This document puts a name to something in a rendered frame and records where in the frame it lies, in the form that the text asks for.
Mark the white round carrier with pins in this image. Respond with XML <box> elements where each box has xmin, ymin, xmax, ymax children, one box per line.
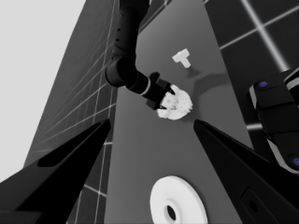
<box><xmin>156</xmin><ymin>84</ymin><xmax>192</xmax><ymax>121</ymax></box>

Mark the small white toothed gear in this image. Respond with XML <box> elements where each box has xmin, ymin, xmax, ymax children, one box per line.
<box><xmin>163</xmin><ymin>93</ymin><xmax>176</xmax><ymax>110</ymax></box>

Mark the small white T-shaped piece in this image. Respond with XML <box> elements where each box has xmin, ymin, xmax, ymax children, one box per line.
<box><xmin>172</xmin><ymin>48</ymin><xmax>192</xmax><ymax>69</ymax></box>

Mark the large thick white disc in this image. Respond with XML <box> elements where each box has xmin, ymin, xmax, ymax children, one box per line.
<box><xmin>149</xmin><ymin>175</ymin><xmax>208</xmax><ymax>224</ymax></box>

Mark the dark robot body with pale edges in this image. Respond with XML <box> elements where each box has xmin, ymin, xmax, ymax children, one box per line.
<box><xmin>248</xmin><ymin>67</ymin><xmax>299</xmax><ymax>175</ymax></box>

